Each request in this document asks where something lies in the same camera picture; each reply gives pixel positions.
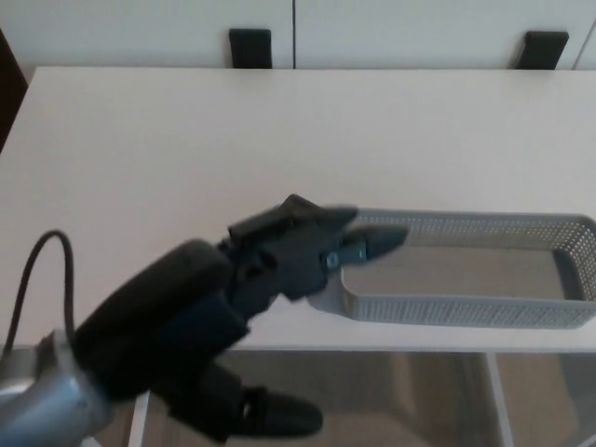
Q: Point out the grey perforated plastic basket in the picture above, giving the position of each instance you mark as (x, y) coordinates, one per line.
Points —
(465, 309)

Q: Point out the white desk right leg frame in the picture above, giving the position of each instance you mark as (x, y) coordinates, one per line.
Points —
(503, 400)

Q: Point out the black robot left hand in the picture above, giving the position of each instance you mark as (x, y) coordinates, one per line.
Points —
(186, 288)

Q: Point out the dark brown wooden panel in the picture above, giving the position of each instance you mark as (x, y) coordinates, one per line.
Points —
(10, 93)

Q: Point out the white desk left leg frame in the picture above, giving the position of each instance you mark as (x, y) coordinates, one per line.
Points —
(139, 419)

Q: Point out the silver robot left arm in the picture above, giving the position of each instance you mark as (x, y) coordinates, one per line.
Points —
(51, 400)

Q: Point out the white desk leg frame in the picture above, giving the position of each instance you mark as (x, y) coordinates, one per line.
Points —
(503, 400)
(139, 419)

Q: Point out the white cabinet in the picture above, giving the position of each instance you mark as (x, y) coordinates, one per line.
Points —
(139, 32)

